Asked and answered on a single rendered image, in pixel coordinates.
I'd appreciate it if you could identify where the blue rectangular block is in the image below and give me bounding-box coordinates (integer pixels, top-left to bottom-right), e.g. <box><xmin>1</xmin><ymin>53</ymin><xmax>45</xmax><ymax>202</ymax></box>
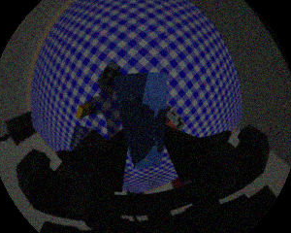
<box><xmin>113</xmin><ymin>73</ymin><xmax>168</xmax><ymax>168</ymax></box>

